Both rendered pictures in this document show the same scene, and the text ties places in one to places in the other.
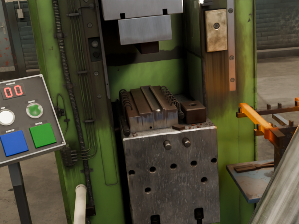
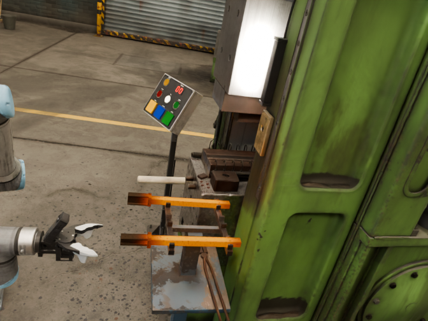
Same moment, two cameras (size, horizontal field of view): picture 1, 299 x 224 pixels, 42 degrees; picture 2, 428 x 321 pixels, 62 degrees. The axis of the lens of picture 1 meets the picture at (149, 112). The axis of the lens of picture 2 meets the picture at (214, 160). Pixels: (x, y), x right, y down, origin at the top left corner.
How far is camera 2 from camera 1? 2.05 m
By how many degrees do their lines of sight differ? 72
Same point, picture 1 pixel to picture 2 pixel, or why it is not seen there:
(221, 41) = (260, 144)
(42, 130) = (169, 116)
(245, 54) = (271, 175)
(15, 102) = (175, 95)
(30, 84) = (186, 92)
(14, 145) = (158, 113)
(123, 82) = not seen: hidden behind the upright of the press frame
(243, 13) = (283, 132)
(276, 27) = not seen: outside the picture
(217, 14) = (265, 118)
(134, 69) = not seen: hidden behind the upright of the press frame
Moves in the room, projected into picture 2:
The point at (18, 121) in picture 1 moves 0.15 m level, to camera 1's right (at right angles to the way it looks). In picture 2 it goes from (168, 104) to (168, 113)
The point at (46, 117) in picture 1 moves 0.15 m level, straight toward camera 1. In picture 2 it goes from (176, 112) to (151, 111)
